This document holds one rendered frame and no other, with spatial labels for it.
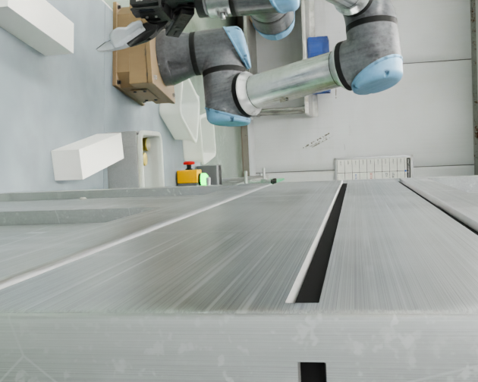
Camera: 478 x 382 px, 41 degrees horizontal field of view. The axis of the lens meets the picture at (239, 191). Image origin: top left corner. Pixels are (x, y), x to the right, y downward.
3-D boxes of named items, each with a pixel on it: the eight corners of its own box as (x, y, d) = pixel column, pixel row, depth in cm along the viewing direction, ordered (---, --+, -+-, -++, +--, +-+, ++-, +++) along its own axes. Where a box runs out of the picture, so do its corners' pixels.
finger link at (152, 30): (116, 29, 109) (155, -2, 109) (120, 33, 111) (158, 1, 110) (131, 50, 109) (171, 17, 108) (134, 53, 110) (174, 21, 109)
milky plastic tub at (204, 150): (175, 117, 222) (199, 116, 220) (190, 111, 243) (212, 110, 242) (180, 167, 225) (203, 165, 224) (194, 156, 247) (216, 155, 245)
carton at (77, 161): (51, 151, 127) (79, 149, 126) (96, 133, 150) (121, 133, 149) (55, 180, 129) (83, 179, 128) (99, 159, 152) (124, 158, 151)
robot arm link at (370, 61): (220, 81, 178) (406, 23, 147) (224, 133, 176) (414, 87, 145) (192, 73, 169) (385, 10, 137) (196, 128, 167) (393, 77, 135)
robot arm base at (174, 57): (153, 20, 167) (190, 15, 165) (169, 42, 182) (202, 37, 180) (157, 76, 164) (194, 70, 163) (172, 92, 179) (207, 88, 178)
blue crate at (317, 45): (306, 36, 689) (327, 35, 685) (309, 41, 729) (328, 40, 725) (308, 92, 695) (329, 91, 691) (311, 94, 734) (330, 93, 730)
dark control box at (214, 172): (196, 186, 242) (218, 186, 240) (195, 165, 241) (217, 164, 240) (201, 186, 250) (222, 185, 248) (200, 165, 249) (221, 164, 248)
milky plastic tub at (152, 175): (111, 223, 156) (145, 222, 155) (106, 131, 155) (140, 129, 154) (135, 216, 173) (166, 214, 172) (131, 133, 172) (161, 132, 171)
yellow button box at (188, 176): (176, 191, 215) (197, 190, 213) (174, 169, 214) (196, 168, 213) (181, 189, 222) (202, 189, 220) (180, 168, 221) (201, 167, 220)
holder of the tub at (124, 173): (111, 244, 157) (141, 243, 155) (105, 132, 155) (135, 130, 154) (134, 235, 174) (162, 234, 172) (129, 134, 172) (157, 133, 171)
